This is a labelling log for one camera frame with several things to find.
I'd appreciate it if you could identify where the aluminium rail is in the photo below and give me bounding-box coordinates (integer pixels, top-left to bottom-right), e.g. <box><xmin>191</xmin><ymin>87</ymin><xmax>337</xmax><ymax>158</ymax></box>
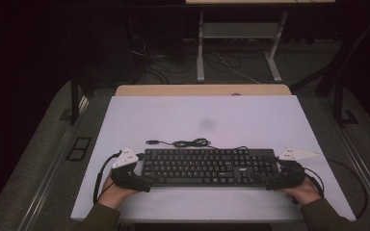
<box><xmin>18</xmin><ymin>95</ymin><xmax>91</xmax><ymax>231</ymax></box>
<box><xmin>322</xmin><ymin>95</ymin><xmax>370</xmax><ymax>219</ymax></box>

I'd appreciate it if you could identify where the black floor outlet frame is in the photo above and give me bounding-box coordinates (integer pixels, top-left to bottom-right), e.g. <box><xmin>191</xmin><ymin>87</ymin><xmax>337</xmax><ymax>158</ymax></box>
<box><xmin>66</xmin><ymin>137</ymin><xmax>93</xmax><ymax>162</ymax></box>

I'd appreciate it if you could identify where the wooden table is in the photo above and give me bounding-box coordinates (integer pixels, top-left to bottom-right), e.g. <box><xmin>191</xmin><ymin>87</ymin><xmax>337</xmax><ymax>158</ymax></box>
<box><xmin>115</xmin><ymin>84</ymin><xmax>293</xmax><ymax>97</ymax></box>

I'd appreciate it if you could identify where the black keyboard cable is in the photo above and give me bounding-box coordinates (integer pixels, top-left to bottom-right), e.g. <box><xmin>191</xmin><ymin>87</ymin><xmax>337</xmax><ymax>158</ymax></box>
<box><xmin>145</xmin><ymin>138</ymin><xmax>249</xmax><ymax>151</ymax></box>

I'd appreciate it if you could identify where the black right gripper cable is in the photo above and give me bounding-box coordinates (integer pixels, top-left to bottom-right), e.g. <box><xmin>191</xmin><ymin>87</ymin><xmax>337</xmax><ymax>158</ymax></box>
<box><xmin>303</xmin><ymin>158</ymin><xmax>369</xmax><ymax>220</ymax></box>

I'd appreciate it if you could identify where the person's left hand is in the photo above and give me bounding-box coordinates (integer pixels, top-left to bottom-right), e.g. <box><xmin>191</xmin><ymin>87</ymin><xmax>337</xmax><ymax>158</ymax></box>
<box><xmin>96</xmin><ymin>174</ymin><xmax>139</xmax><ymax>210</ymax></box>

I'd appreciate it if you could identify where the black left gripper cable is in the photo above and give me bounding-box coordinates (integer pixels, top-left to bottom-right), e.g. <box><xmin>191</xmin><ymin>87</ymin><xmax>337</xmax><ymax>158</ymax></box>
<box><xmin>92</xmin><ymin>149</ymin><xmax>123</xmax><ymax>205</ymax></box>

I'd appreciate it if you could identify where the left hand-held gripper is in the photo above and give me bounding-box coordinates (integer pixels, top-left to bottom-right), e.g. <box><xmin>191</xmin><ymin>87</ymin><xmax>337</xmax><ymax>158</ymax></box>
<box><xmin>110</xmin><ymin>146</ymin><xmax>154</xmax><ymax>193</ymax></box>

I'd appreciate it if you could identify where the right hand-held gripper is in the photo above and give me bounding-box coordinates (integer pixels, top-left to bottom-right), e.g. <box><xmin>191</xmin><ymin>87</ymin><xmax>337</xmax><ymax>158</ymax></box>
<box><xmin>264</xmin><ymin>146</ymin><xmax>320</xmax><ymax>192</ymax></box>

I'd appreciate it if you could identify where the tangle of black floor cables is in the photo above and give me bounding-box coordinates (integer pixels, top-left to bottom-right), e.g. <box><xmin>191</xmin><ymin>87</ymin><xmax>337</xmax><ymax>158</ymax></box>
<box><xmin>131</xmin><ymin>35</ymin><xmax>242</xmax><ymax>85</ymax></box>

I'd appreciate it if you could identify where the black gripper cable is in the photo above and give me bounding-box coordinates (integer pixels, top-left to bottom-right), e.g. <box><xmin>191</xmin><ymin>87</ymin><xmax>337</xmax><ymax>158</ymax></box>
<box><xmin>92</xmin><ymin>149</ymin><xmax>123</xmax><ymax>205</ymax></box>
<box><xmin>303</xmin><ymin>158</ymin><xmax>369</xmax><ymax>220</ymax></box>

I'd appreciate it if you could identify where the black computer keyboard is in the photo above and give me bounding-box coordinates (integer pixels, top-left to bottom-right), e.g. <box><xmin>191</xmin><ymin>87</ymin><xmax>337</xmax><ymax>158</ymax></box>
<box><xmin>141</xmin><ymin>147</ymin><xmax>280</xmax><ymax>189</ymax></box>

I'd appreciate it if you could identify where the white board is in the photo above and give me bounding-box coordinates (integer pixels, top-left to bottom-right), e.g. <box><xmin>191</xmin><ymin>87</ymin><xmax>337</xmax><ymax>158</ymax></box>
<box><xmin>70</xmin><ymin>94</ymin><xmax>357</xmax><ymax>223</ymax></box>

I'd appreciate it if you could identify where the person's right hand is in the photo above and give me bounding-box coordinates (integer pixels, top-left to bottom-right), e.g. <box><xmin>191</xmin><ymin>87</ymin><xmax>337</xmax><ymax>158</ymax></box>
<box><xmin>277</xmin><ymin>176</ymin><xmax>323</xmax><ymax>206</ymax></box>

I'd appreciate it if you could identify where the white floor cable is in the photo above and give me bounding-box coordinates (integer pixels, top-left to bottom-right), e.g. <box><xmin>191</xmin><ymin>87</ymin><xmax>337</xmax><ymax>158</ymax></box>
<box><xmin>211</xmin><ymin>51</ymin><xmax>261</xmax><ymax>85</ymax></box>

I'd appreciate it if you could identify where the black metal stand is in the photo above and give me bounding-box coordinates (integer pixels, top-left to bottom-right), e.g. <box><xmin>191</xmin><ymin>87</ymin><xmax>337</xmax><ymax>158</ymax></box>
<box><xmin>333</xmin><ymin>80</ymin><xmax>360</xmax><ymax>128</ymax></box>
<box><xmin>70</xmin><ymin>76</ymin><xmax>81</xmax><ymax>126</ymax></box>

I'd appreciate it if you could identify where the grey metal frame desk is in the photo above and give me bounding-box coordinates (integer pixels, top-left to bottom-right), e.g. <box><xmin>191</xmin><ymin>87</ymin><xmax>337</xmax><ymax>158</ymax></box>
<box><xmin>185</xmin><ymin>0</ymin><xmax>336</xmax><ymax>84</ymax></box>

